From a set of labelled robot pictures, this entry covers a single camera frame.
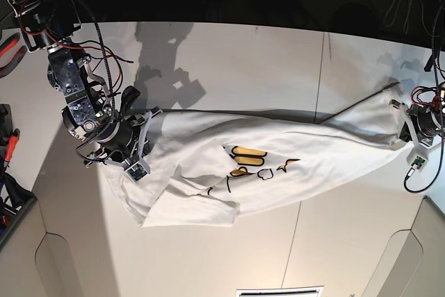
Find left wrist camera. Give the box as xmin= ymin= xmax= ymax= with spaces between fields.
xmin=407 ymin=147 xmax=428 ymax=171

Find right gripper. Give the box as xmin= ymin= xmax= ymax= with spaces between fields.
xmin=75 ymin=86 xmax=162 ymax=181

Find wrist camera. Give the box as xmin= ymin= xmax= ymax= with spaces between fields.
xmin=407 ymin=147 xmax=428 ymax=171
xmin=125 ymin=159 xmax=150 ymax=182

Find white printed t-shirt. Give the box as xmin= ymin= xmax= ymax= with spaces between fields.
xmin=100 ymin=85 xmax=409 ymax=227

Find red handled tool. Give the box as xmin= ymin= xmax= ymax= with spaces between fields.
xmin=3 ymin=129 xmax=20 ymax=172

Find white vent grille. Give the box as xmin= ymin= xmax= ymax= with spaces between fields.
xmin=236 ymin=286 xmax=324 ymax=297

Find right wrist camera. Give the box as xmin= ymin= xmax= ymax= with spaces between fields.
xmin=125 ymin=159 xmax=150 ymax=182

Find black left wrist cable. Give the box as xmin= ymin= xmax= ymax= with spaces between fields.
xmin=403 ymin=0 xmax=445 ymax=193

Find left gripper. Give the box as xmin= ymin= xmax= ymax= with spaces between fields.
xmin=389 ymin=99 xmax=440 ymax=156

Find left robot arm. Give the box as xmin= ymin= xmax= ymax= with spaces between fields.
xmin=390 ymin=4 xmax=444 ymax=177

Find orange grey pliers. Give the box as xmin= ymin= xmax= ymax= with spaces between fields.
xmin=1 ymin=33 xmax=28 ymax=78

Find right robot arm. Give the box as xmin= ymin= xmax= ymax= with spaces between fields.
xmin=6 ymin=0 xmax=161 ymax=182

